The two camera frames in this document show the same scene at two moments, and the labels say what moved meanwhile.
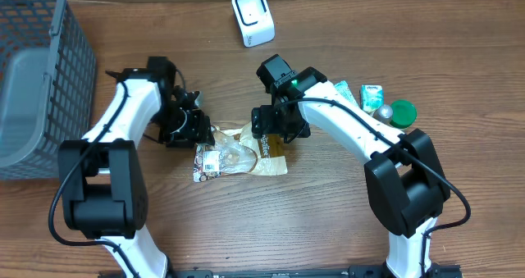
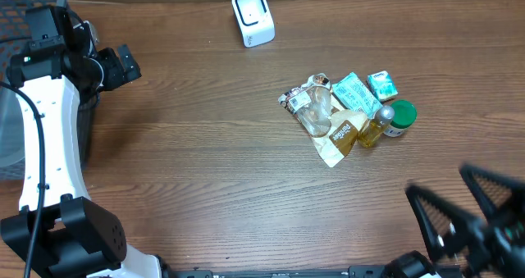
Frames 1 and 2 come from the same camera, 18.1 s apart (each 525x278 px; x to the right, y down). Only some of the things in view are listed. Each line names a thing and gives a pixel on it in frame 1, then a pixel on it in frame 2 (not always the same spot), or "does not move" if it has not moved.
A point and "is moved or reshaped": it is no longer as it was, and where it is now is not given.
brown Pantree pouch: [242, 152] is moved or reshaped
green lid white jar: [404, 114] does not move
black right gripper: [267, 125] -> [489, 238]
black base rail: [360, 271] does not move
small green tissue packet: [372, 97] -> [382, 86]
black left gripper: [190, 134] -> [121, 66]
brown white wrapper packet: [207, 162] is moved or reshaped
